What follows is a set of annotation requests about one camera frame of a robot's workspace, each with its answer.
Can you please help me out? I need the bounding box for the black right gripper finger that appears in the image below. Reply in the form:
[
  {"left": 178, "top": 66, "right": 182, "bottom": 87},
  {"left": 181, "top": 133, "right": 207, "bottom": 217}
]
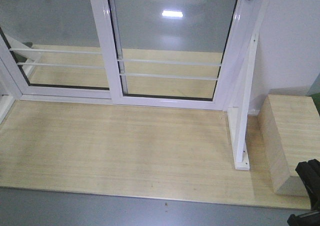
[{"left": 287, "top": 159, "right": 320, "bottom": 226}]

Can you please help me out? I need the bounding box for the white sliding glass door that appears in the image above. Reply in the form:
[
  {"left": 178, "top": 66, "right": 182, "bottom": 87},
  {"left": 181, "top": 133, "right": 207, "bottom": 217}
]
[{"left": 90, "top": 0, "right": 259, "bottom": 111}]

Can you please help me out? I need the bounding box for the white fixed glass door panel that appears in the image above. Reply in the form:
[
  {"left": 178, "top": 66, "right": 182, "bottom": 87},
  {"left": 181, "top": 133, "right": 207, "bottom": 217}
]
[{"left": 0, "top": 0, "right": 111, "bottom": 103}]

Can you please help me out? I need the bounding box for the light wooden step block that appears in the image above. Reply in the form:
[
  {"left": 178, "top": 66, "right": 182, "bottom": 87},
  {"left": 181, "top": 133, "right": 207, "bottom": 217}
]
[{"left": 258, "top": 94, "right": 320, "bottom": 196}]

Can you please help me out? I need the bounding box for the white triangular support brace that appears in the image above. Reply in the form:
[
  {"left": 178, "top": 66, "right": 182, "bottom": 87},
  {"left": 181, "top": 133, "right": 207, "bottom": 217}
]
[{"left": 227, "top": 33, "right": 259, "bottom": 170}]

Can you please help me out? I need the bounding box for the light wooden platform board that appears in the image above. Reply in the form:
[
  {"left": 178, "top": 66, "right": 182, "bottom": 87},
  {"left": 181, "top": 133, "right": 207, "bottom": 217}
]
[{"left": 0, "top": 100, "right": 309, "bottom": 209}]

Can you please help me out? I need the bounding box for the white outer door frame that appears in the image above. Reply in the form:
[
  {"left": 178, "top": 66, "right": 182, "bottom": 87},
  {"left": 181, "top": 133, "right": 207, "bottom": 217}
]
[{"left": 0, "top": 0, "right": 263, "bottom": 111}]

